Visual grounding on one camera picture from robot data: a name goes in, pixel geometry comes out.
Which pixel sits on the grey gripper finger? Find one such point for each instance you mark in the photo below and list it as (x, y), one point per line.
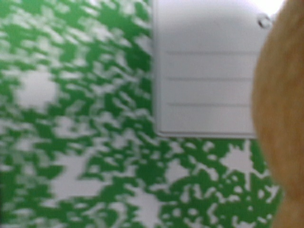
(204, 54)

